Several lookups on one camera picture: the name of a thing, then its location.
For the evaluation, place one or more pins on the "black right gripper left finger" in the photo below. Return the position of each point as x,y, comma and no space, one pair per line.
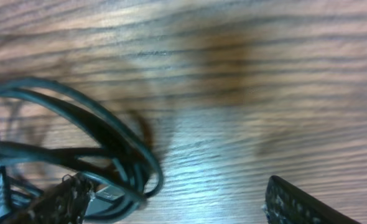
64,204

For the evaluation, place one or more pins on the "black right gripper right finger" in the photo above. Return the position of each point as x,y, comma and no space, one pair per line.
287,204

